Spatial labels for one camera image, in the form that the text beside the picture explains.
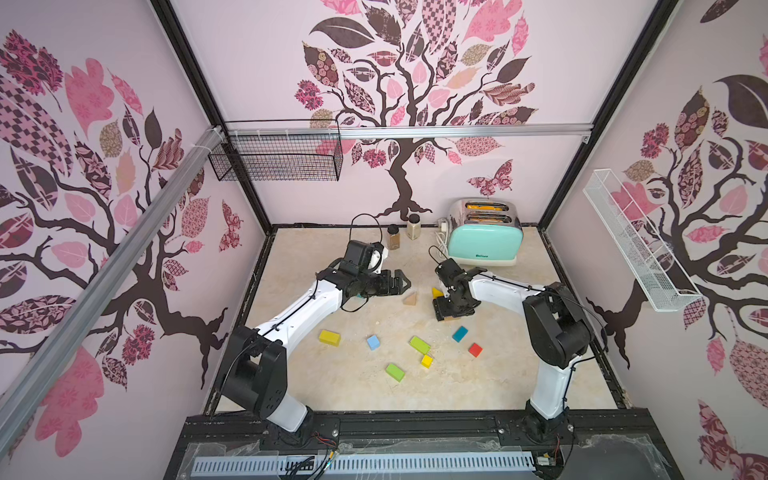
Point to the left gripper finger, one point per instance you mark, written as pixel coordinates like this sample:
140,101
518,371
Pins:
400,286
401,274

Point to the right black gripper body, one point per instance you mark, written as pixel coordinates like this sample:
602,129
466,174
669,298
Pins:
454,301

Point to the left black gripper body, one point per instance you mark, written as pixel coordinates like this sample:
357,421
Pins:
378,283

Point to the small teal block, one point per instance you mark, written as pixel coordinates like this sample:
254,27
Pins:
460,334

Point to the green rectangle block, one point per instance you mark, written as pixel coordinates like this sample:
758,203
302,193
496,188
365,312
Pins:
395,372
420,345

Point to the red cube block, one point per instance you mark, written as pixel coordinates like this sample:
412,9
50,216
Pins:
475,350

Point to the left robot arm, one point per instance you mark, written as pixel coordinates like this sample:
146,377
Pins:
254,370

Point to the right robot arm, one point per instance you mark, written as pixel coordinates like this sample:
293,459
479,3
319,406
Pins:
558,330

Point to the brown spice jar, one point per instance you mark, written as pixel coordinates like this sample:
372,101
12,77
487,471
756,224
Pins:
393,237

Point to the pale spice jar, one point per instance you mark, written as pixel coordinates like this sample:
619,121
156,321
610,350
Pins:
413,230

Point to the small yellow cube block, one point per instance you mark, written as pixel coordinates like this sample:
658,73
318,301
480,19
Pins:
426,360

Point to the light blue cube block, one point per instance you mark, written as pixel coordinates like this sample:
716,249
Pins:
373,342

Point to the mint green toaster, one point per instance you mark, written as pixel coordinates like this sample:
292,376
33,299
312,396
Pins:
484,232

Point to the yellow rectangle block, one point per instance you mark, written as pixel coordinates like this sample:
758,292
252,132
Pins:
329,338

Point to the green rectangle block front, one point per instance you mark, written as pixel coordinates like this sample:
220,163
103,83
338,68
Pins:
395,372

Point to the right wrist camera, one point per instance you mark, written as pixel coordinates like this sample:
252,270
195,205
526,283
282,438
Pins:
449,272

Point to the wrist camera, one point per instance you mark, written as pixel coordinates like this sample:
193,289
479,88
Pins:
449,272
362,258

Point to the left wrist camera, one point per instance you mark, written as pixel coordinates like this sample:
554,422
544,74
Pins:
362,258

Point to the black wire basket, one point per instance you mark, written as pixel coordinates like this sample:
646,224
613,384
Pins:
280,150

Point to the aluminium frame bar rear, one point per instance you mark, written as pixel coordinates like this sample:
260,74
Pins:
404,132

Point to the aluminium frame bar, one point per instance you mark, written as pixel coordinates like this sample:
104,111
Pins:
404,132
44,368

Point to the white slotted cable duct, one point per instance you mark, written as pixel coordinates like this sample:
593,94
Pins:
361,464

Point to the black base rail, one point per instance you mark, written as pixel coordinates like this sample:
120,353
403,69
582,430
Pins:
591,444

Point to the white wire shelf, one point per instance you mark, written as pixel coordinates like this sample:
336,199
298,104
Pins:
623,208

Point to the aluminium frame bar left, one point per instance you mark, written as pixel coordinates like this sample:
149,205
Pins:
44,368

